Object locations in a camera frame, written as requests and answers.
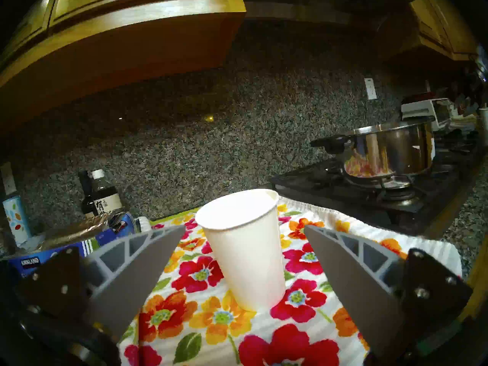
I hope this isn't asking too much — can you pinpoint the white wall switch plate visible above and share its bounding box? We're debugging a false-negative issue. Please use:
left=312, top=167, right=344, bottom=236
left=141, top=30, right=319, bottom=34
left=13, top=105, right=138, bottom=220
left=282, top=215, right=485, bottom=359
left=0, top=162, right=18, bottom=196

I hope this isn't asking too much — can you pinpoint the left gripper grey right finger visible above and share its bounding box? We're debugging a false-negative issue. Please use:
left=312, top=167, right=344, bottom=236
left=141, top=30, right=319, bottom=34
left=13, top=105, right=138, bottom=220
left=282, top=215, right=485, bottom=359
left=304, top=225, right=473, bottom=360

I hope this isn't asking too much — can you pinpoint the blue foodservice foil box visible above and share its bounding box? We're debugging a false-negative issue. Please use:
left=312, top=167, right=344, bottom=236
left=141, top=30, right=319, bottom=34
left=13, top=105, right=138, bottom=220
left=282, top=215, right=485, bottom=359
left=8, top=209, right=138, bottom=278

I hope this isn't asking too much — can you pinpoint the stainless steel pot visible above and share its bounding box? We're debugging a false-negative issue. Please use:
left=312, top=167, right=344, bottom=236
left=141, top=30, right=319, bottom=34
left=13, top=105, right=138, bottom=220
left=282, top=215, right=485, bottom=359
left=310, top=117, right=436, bottom=179

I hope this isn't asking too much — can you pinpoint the tall white paper cup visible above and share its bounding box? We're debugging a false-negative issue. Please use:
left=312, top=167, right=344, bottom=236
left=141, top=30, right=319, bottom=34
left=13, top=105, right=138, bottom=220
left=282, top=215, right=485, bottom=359
left=195, top=189, right=286, bottom=312

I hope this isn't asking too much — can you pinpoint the white toaster oven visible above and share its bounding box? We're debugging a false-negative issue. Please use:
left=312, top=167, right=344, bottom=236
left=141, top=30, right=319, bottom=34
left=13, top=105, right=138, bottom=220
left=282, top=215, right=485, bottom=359
left=400, top=98, right=454, bottom=131

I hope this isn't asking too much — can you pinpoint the steel range hood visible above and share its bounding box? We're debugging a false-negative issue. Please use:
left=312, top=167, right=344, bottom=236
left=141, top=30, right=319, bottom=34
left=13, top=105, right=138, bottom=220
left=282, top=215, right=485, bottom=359
left=240, top=0, right=420, bottom=26

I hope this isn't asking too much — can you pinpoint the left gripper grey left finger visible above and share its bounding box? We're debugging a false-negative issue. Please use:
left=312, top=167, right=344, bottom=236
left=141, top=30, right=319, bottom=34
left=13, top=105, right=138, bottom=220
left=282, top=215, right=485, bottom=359
left=15, top=225, right=186, bottom=337

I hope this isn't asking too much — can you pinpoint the wide black stove grate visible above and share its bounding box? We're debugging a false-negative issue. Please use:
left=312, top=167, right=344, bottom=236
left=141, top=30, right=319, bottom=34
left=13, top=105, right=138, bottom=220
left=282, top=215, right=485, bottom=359
left=273, top=133, right=485, bottom=221

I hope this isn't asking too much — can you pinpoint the floral kitchen towel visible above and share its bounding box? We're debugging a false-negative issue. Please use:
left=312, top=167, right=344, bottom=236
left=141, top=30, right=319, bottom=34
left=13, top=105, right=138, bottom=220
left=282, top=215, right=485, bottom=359
left=118, top=197, right=462, bottom=366

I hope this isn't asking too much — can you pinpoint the colourful patterned paper cup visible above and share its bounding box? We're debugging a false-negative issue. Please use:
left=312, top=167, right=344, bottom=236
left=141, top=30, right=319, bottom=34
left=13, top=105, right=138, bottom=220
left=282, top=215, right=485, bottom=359
left=2, top=196, right=32, bottom=246

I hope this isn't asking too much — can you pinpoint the dark bottle with white label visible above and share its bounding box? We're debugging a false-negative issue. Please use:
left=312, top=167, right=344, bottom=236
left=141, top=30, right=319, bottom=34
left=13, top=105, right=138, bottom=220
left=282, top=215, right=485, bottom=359
left=91, top=169, right=123, bottom=216

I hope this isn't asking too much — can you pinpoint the wooden upper cabinet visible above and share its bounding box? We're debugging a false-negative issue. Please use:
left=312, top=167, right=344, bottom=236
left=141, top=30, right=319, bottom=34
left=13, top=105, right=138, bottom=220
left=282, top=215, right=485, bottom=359
left=0, top=0, right=246, bottom=129
left=408, top=0, right=485, bottom=61

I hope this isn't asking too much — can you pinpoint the stainless steel gas cooktop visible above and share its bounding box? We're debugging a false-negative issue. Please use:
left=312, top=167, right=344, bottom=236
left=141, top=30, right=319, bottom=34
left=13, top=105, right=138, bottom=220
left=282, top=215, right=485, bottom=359
left=267, top=129, right=488, bottom=240

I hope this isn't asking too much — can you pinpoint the slim black bottle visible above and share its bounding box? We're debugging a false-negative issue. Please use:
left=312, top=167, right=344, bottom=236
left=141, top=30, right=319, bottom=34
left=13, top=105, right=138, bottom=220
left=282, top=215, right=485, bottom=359
left=78, top=171, right=98, bottom=218

